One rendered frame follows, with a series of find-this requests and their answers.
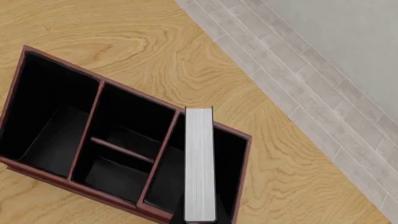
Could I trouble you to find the black book with white pages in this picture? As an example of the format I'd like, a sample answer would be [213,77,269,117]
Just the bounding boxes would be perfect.
[184,105,218,223]

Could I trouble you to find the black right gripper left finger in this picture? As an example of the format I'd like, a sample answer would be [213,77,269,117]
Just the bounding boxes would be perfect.
[170,207,186,224]

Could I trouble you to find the red-brown desk caddy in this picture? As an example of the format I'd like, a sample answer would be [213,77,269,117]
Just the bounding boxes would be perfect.
[0,45,253,224]

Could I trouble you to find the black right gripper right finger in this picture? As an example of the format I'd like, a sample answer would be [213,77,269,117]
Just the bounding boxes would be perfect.
[215,197,234,224]

